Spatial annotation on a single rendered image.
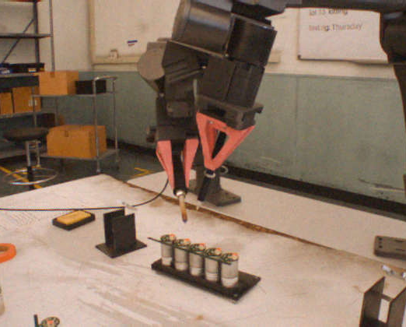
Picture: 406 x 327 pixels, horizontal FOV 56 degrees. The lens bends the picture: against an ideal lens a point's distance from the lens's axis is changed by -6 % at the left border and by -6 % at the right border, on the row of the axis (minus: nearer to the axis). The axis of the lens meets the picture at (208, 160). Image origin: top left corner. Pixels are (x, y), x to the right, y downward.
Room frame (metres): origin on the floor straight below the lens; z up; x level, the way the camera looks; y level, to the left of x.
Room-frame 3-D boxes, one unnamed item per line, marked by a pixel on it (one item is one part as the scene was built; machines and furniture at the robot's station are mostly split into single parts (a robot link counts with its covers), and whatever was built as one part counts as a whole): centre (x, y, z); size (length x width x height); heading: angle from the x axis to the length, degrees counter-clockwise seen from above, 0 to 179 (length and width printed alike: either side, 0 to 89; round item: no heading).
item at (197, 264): (0.54, 0.02, 0.79); 0.02 x 0.02 x 0.05
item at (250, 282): (0.56, 0.01, 0.76); 0.16 x 0.07 x 0.01; 55
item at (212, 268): (0.53, -0.01, 0.79); 0.02 x 0.02 x 0.05
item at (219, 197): (0.99, 0.00, 0.79); 0.20 x 0.07 x 0.08; 33
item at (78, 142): (3.95, 1.33, 0.51); 0.75 x 0.48 x 1.03; 76
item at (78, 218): (0.78, 0.28, 0.76); 0.07 x 0.05 x 0.02; 148
